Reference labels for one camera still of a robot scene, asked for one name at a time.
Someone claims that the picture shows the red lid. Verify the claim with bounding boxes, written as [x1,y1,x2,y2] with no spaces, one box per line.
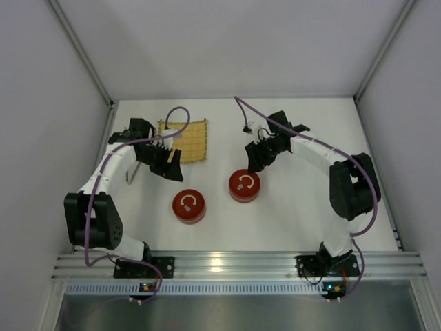
[172,189,206,225]
[228,169,261,196]

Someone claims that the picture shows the purple cable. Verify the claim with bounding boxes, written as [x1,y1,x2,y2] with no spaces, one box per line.
[234,95,380,301]
[84,106,192,304]

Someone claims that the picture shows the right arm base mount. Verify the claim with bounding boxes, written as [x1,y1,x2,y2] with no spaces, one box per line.
[295,253,360,279]

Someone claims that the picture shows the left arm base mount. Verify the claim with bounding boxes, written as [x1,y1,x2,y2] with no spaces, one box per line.
[113,256,175,279]

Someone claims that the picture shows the left aluminium corner post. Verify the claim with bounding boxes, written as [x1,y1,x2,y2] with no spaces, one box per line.
[45,0,114,108]

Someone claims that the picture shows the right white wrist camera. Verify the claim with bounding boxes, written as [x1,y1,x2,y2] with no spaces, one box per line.
[243,122,269,144]

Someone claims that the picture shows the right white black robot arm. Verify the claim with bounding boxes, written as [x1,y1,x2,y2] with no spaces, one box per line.
[243,111,381,278]

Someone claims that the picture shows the aluminium corner post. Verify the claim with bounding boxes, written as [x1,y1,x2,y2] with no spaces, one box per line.
[45,0,114,108]
[353,0,419,106]

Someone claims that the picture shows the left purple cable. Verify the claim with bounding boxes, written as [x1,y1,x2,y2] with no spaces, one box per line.
[84,106,192,304]

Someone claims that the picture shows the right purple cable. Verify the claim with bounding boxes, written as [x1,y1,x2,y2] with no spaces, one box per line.
[234,95,380,301]

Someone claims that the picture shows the white slotted cable duct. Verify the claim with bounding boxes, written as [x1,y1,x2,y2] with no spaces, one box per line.
[65,281,325,296]

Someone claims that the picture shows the aluminium front frame rail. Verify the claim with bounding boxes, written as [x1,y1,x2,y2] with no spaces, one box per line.
[51,251,427,281]

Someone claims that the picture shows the bamboo serving mat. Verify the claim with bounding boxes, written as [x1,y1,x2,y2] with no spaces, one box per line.
[167,119,208,164]

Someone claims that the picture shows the steel tongs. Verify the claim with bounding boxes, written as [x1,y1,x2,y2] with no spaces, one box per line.
[125,162,141,185]

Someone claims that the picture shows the right aluminium corner post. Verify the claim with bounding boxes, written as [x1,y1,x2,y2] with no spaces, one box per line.
[353,0,419,106]

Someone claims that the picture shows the steel bowl red base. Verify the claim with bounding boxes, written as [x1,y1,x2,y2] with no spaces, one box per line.
[230,191,259,203]
[172,204,206,225]

